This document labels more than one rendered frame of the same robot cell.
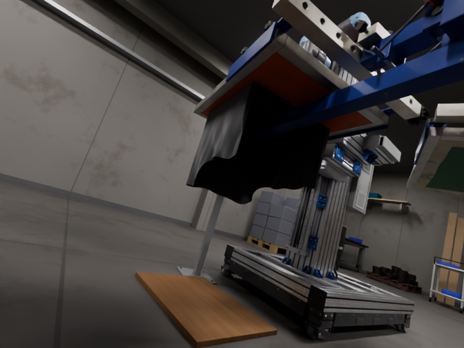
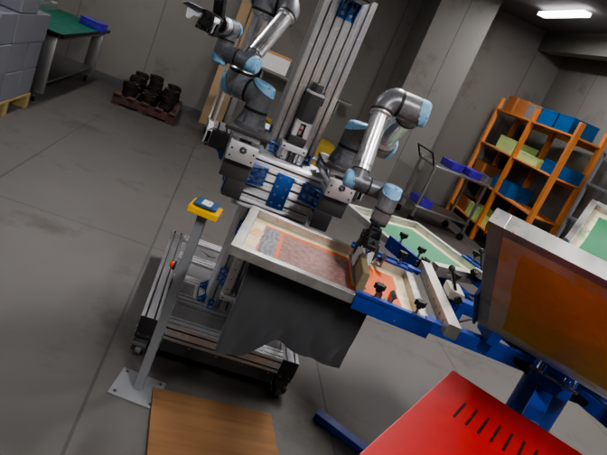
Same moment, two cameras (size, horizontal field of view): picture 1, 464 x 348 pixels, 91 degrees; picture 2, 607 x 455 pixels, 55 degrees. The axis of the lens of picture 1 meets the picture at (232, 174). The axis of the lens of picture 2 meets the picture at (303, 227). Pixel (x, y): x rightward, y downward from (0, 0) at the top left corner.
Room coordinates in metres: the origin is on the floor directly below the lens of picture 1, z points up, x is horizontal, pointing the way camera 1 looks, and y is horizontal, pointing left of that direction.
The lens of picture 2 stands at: (0.38, 2.07, 1.71)
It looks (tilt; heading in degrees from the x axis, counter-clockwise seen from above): 16 degrees down; 291
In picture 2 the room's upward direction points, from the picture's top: 23 degrees clockwise
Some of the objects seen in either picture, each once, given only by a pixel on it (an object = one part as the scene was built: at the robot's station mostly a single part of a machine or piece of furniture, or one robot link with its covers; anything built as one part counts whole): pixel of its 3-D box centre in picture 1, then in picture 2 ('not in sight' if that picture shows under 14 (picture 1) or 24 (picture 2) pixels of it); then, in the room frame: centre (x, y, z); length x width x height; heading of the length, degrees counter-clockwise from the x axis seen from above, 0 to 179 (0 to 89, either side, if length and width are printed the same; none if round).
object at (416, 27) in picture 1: (396, 46); (461, 305); (0.55, -0.34, 1.02); 0.17 x 0.06 x 0.05; 25
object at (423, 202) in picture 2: not in sight; (439, 191); (2.06, -6.80, 0.54); 1.14 x 0.68 x 1.07; 35
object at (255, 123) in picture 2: not in sight; (252, 118); (1.81, -0.39, 1.31); 0.15 x 0.15 x 0.10
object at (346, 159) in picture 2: not in sight; (346, 155); (1.39, -0.66, 1.31); 0.15 x 0.15 x 0.10
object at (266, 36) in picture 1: (252, 59); (391, 312); (0.72, 0.05, 0.98); 0.30 x 0.05 x 0.07; 25
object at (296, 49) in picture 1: (271, 114); (331, 263); (1.06, -0.10, 0.97); 0.79 x 0.58 x 0.04; 25
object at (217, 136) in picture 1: (217, 141); (293, 328); (1.02, 0.11, 0.74); 0.46 x 0.04 x 0.42; 25
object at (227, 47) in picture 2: not in sight; (226, 52); (1.88, -0.11, 1.56); 0.11 x 0.08 x 0.11; 8
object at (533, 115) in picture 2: not in sight; (517, 179); (1.22, -7.60, 1.15); 2.45 x 0.66 x 2.29; 124
